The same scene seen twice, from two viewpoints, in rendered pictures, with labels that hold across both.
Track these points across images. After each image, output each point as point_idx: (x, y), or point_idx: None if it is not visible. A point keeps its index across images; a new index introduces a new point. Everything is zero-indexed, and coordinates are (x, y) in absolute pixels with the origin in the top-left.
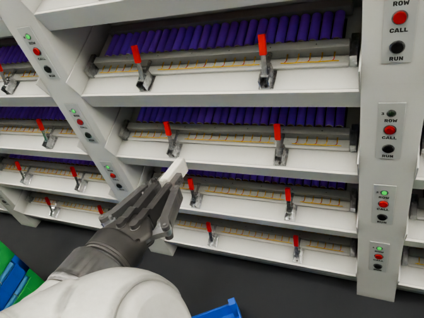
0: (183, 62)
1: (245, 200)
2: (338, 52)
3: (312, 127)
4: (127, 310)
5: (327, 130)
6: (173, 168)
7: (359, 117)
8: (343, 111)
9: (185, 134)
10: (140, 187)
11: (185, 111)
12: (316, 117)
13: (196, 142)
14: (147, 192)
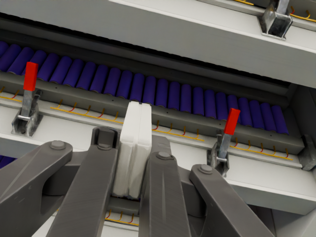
0: None
1: (110, 229)
2: None
3: (257, 128)
4: None
5: (276, 136)
6: (144, 119)
7: (296, 130)
8: (284, 119)
9: (50, 101)
10: (44, 154)
11: (57, 68)
12: (254, 118)
13: (73, 117)
14: (92, 174)
